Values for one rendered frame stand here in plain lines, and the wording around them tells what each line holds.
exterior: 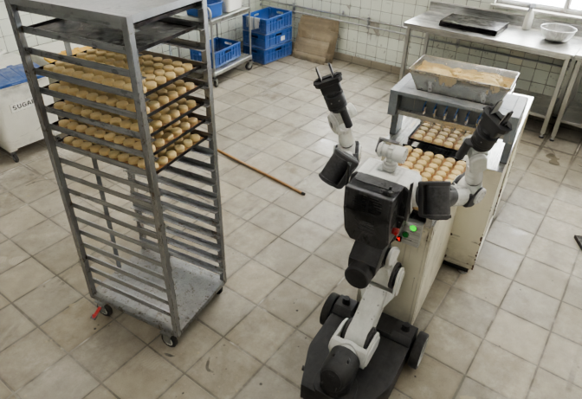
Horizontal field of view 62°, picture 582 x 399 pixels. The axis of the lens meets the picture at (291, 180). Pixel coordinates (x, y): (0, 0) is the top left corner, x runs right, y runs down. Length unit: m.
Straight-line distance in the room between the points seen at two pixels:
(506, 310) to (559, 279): 0.54
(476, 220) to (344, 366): 1.31
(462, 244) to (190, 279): 1.72
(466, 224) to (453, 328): 0.64
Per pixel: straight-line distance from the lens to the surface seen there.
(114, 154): 2.35
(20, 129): 4.86
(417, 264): 2.59
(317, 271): 3.30
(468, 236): 3.27
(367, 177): 1.95
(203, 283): 3.03
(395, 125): 3.15
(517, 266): 3.71
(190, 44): 2.31
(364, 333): 2.53
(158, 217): 2.25
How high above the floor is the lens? 2.27
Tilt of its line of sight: 33 degrees down
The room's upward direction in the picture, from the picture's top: 1 degrees clockwise
